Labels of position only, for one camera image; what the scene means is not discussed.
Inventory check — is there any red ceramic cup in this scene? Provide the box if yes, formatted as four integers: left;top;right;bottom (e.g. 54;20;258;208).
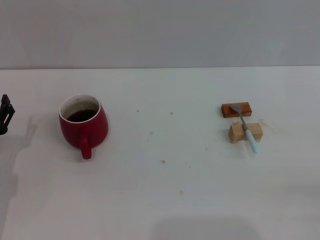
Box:
58;93;110;160

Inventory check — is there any orange-brown wooden block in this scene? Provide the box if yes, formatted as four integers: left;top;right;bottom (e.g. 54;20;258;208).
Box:
221;101;253;118

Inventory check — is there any blue handled metal spoon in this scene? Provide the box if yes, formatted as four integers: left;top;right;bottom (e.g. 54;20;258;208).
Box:
229;104;261;154

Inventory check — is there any light wooden arch block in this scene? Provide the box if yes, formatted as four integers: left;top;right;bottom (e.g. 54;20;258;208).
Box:
228;122;264;145

